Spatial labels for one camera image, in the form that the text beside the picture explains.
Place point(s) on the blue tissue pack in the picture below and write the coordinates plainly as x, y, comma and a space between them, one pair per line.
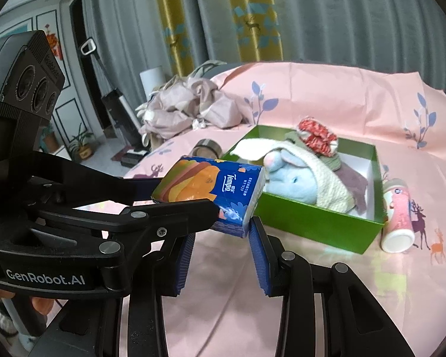
208, 182

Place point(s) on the yellow patterned curtain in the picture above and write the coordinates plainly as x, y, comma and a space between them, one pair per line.
252, 7

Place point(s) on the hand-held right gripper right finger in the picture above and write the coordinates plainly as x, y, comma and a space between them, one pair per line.
262, 264

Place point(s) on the grey curtain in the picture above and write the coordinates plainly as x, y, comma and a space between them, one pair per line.
356, 15

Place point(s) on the pink bottle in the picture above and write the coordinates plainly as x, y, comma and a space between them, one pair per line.
397, 212

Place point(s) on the blue plush toy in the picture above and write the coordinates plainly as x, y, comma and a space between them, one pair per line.
290, 186

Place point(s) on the potted plant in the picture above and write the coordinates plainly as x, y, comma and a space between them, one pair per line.
50, 139
82, 148

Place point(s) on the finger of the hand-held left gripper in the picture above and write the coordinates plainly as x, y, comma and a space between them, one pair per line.
193, 214
145, 189

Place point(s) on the yellow white towel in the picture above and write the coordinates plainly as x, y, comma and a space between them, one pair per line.
330, 189

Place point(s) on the sage green cloth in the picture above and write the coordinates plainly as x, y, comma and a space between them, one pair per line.
330, 161

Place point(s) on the crumpled beige cloth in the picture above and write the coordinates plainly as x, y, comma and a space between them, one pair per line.
193, 108

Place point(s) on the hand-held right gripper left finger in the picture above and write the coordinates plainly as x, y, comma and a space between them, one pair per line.
182, 267

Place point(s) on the black stand with silver bar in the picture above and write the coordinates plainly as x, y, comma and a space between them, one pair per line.
120, 119

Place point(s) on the green cardboard box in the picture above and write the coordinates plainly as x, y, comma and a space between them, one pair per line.
312, 227

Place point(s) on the dark wooden base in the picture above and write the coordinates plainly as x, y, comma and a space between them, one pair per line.
130, 156

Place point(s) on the red white scrunchie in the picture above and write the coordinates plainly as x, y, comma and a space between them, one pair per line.
316, 135

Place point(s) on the red wall ornament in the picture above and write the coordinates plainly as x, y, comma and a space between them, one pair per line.
54, 41

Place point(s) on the person's left hand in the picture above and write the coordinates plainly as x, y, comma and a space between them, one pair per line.
42, 306

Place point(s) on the purple plush cloth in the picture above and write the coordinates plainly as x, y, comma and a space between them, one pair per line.
351, 182

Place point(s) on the clear glass bottle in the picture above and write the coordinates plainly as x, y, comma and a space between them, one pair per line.
208, 147

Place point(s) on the white bracket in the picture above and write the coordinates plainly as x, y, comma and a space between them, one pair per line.
87, 46

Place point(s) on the pink deer print bedsheet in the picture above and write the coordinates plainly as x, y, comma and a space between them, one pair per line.
338, 89

